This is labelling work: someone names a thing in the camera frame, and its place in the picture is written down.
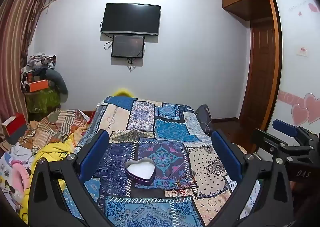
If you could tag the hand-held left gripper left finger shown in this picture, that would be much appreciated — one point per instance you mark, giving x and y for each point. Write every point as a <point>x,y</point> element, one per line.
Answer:
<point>94,155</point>

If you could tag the white sliding wardrobe door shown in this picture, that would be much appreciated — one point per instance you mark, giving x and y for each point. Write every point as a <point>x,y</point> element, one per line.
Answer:
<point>297,66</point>

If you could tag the pile of clothes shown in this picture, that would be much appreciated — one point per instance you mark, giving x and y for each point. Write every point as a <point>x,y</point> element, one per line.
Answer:
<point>37,63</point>

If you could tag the orange striped quilt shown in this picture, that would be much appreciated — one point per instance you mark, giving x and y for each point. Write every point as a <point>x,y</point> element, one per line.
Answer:
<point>57,124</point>

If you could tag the dark blue bag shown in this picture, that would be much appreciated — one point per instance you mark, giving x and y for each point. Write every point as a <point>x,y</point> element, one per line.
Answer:
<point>203,113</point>

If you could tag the red and white box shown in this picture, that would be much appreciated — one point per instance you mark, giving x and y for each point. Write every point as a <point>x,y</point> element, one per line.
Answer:
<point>15,125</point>

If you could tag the brown striped curtain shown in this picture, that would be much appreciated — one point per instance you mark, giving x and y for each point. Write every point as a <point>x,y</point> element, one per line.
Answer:
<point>17,49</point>

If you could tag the small black wall monitor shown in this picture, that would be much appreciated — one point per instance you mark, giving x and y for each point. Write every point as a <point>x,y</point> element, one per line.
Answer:
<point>128,46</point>

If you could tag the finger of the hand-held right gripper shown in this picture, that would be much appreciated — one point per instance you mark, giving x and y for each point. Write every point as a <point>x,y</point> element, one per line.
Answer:
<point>267,142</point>
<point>285,127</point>

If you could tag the yellow cartoon blanket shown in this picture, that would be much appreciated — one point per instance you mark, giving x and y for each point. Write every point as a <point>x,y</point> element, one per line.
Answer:
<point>53,149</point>

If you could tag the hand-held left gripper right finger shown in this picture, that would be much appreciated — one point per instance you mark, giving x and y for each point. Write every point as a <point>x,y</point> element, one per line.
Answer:
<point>226,157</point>

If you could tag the heart-shaped purple tin box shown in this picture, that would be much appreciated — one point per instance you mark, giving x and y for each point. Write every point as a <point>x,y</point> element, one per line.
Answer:
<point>140,172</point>

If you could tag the white cartoon printed sheet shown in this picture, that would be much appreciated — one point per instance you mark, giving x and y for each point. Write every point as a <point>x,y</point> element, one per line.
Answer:
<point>7,167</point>

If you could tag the orange box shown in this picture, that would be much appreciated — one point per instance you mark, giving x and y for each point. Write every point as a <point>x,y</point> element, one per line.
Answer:
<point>37,85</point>

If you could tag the pink plush toy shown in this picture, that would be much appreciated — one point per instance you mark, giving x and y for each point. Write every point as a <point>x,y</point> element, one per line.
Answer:
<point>18,172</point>

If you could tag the blue patchwork blanket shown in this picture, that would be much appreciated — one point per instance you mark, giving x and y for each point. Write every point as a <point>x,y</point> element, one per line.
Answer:
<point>165,142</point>

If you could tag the black wall television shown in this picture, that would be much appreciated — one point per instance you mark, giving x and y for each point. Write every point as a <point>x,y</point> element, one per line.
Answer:
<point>131,18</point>

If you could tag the yellow plush item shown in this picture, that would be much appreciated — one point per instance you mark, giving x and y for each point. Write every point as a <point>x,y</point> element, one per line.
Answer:
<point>122,92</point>

